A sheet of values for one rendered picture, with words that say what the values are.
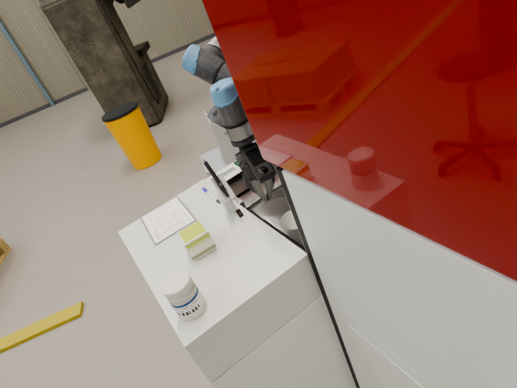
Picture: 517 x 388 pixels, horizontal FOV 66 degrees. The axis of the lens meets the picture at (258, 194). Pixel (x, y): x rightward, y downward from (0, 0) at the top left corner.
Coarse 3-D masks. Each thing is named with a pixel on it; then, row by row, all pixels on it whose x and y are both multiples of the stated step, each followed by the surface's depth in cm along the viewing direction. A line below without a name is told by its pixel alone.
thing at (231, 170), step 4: (236, 160) 150; (232, 164) 148; (224, 168) 148; (228, 168) 147; (232, 168) 147; (236, 168) 145; (216, 172) 147; (220, 172) 146; (224, 172) 146; (228, 172) 145; (232, 172) 143; (236, 172) 142; (224, 176) 144; (228, 176) 142; (232, 176) 141; (208, 180) 144
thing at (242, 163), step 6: (252, 138) 106; (234, 144) 107; (240, 144) 106; (246, 144) 106; (240, 150) 112; (240, 156) 113; (240, 162) 110; (246, 162) 109; (240, 168) 117; (246, 168) 109; (246, 174) 110; (252, 174) 111
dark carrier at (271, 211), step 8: (280, 192) 133; (264, 200) 133; (272, 200) 131; (280, 200) 130; (256, 208) 131; (264, 208) 130; (272, 208) 128; (280, 208) 127; (288, 208) 125; (264, 216) 126; (272, 216) 124; (280, 216) 123; (272, 224) 121; (288, 232) 115; (296, 232) 114; (296, 240) 111; (304, 248) 108
